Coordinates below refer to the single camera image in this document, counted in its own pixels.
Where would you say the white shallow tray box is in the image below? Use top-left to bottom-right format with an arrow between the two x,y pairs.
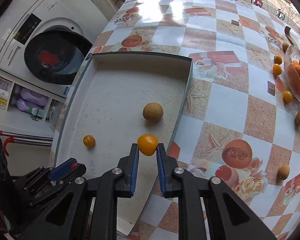
49,51 -> 193,237

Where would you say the glass fruit bowl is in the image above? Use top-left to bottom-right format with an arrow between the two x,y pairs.
284,44 -> 300,102

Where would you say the white washing machine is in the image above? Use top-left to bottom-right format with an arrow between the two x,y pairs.
0,0 -> 107,98

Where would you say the purple detergent bottle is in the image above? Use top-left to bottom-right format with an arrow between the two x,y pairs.
20,87 -> 48,106

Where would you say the yellow tomato near bowl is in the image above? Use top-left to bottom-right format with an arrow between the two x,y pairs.
272,63 -> 282,76

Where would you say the small yellow cherry tomato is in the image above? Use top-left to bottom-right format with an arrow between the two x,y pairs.
83,135 -> 96,148

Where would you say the floral checkered tablecloth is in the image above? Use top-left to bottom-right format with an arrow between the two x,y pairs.
90,0 -> 300,239

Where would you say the brown longan fruit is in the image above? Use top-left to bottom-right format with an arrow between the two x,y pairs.
142,102 -> 164,122

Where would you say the curved wooden stick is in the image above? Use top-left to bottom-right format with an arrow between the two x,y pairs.
285,25 -> 296,45

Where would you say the brown longan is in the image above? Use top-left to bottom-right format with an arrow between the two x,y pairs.
277,164 -> 290,180

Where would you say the yellow tomato beside bowl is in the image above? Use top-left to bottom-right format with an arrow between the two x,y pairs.
282,90 -> 293,104

